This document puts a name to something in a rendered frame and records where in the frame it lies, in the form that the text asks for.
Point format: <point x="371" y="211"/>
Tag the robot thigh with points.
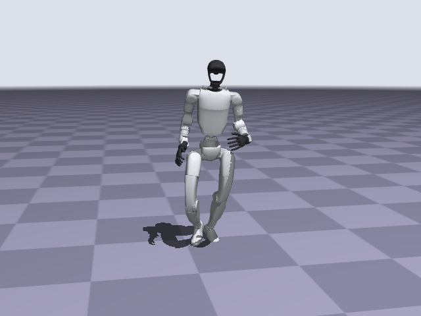
<point x="193" y="167"/>
<point x="226" y="176"/>

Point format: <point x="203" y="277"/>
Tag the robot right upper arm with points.
<point x="191" y="97"/>

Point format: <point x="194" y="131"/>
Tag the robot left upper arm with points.
<point x="237" y="107"/>

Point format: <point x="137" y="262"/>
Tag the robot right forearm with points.
<point x="184" y="132"/>

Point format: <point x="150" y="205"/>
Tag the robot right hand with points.
<point x="181" y="148"/>

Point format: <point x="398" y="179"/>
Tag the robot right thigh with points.
<point x="193" y="167"/>

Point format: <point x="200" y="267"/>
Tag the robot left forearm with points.
<point x="244" y="131"/>

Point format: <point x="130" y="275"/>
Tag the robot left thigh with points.
<point x="226" y="176"/>

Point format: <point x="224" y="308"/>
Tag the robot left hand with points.
<point x="241" y="140"/>

